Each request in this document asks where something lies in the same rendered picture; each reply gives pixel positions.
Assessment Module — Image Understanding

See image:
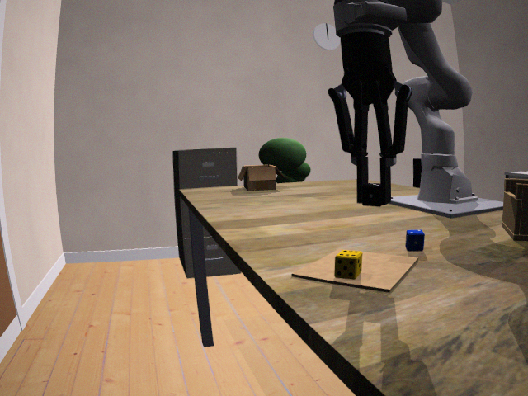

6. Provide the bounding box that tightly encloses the brown wooden open-top crate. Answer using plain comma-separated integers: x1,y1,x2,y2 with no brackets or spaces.
502,178,528,241

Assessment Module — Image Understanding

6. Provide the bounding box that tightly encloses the yellow die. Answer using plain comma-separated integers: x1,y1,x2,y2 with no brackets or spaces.
334,250,362,280

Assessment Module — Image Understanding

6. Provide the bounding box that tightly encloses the open brown cardboard box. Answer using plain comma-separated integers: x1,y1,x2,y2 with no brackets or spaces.
238,165,285,191

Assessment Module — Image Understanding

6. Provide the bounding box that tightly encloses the tan flat mat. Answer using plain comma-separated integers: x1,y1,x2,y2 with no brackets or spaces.
291,249,418,292

